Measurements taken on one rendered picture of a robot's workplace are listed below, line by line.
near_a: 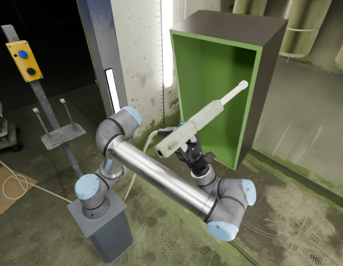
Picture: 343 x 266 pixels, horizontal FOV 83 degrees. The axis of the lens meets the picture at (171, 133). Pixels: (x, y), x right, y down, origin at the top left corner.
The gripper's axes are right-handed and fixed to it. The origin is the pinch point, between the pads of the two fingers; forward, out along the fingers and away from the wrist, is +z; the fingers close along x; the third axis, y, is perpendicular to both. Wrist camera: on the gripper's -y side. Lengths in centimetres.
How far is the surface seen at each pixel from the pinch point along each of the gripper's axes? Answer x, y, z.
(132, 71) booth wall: 52, 121, 23
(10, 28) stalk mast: -12, 110, 84
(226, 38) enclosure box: 63, 19, 14
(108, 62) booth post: 33, 112, 39
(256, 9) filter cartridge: 186, 73, 12
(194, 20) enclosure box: 75, 47, 31
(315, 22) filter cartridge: 183, 25, -20
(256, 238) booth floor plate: 36, 45, -153
